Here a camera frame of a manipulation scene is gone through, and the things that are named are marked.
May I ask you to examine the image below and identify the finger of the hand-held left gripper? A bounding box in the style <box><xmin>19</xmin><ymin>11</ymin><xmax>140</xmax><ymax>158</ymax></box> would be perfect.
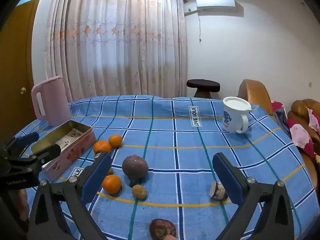
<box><xmin>19</xmin><ymin>144</ymin><xmax>62</xmax><ymax>167</ymax></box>
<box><xmin>6</xmin><ymin>132</ymin><xmax>40</xmax><ymax>157</ymax></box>

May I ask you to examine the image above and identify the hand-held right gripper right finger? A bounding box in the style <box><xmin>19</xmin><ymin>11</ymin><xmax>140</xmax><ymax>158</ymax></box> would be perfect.
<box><xmin>212</xmin><ymin>152</ymin><xmax>295</xmax><ymax>240</ymax></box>

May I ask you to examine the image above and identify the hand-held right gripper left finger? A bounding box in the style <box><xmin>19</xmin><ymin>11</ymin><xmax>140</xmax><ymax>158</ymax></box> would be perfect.
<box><xmin>27</xmin><ymin>151</ymin><xmax>112</xmax><ymax>240</ymax></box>

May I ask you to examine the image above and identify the orange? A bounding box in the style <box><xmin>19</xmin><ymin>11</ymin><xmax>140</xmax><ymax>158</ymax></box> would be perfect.
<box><xmin>102</xmin><ymin>174</ymin><xmax>122</xmax><ymax>195</ymax></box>
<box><xmin>93</xmin><ymin>140</ymin><xmax>112</xmax><ymax>155</ymax></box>
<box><xmin>108</xmin><ymin>134</ymin><xmax>123</xmax><ymax>148</ymax></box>

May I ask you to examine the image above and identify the pink metal tin box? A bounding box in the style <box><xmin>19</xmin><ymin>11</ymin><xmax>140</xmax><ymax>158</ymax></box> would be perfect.
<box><xmin>30</xmin><ymin>120</ymin><xmax>97</xmax><ymax>182</ymax></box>

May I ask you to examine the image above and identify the brown kiwi fruit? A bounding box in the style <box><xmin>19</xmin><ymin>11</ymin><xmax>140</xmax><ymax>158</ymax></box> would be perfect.
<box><xmin>132</xmin><ymin>184</ymin><xmax>148</xmax><ymax>201</ymax></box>

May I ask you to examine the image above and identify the reddish brown mottled fruit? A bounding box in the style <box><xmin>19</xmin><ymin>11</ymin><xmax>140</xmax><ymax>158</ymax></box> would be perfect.
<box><xmin>149</xmin><ymin>219</ymin><xmax>177</xmax><ymax>240</ymax></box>

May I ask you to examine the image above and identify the person's left hand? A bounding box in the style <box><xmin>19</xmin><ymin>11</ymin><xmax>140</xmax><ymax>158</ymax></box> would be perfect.
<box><xmin>15</xmin><ymin>189</ymin><xmax>31</xmax><ymax>230</ymax></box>

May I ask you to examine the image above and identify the paper card in tin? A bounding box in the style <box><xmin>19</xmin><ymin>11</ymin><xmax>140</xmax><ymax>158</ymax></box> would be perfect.
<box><xmin>55</xmin><ymin>128</ymin><xmax>84</xmax><ymax>147</ymax></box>

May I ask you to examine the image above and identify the round purple fruit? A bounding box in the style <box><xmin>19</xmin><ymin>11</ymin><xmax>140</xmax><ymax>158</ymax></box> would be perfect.
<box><xmin>122</xmin><ymin>155</ymin><xmax>149</xmax><ymax>187</ymax></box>

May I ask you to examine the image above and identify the pink electric kettle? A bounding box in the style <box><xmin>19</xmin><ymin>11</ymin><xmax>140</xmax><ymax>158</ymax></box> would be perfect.
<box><xmin>31</xmin><ymin>75</ymin><xmax>72</xmax><ymax>127</ymax></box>

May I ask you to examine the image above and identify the white lidded mug blue print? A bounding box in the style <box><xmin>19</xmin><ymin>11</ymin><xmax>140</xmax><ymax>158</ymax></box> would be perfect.
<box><xmin>222</xmin><ymin>96</ymin><xmax>252</xmax><ymax>134</ymax></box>

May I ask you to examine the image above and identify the blue plaid tablecloth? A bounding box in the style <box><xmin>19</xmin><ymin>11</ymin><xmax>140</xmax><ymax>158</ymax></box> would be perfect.
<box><xmin>15</xmin><ymin>94</ymin><xmax>316</xmax><ymax>240</ymax></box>

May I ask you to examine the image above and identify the brown wooden door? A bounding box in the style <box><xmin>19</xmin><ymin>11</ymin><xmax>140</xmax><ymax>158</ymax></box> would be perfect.
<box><xmin>0</xmin><ymin>0</ymin><xmax>42</xmax><ymax>140</ymax></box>

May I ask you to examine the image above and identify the pink red floral blanket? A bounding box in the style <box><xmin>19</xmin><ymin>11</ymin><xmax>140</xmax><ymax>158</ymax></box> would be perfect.
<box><xmin>271</xmin><ymin>101</ymin><xmax>320</xmax><ymax>158</ymax></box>

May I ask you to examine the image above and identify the dark round stool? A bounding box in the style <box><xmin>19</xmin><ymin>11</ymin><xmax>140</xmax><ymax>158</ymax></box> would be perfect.
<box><xmin>186</xmin><ymin>79</ymin><xmax>221</xmax><ymax>99</ymax></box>

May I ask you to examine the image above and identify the brown leather sofa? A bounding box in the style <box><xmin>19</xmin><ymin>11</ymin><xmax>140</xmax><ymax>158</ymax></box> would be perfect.
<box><xmin>287</xmin><ymin>99</ymin><xmax>320</xmax><ymax>165</ymax></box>

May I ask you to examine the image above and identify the pink floral curtain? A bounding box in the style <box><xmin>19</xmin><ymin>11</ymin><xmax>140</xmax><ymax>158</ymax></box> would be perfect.
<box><xmin>44</xmin><ymin>0</ymin><xmax>188</xmax><ymax>103</ymax></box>

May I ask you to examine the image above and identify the white air conditioner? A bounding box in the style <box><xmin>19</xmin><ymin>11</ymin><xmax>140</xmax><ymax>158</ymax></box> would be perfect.
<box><xmin>196</xmin><ymin>0</ymin><xmax>237</xmax><ymax>12</ymax></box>

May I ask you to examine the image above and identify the air conditioner power cord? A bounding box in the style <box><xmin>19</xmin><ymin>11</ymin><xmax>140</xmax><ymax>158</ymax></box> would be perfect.
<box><xmin>198</xmin><ymin>11</ymin><xmax>203</xmax><ymax>43</ymax></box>

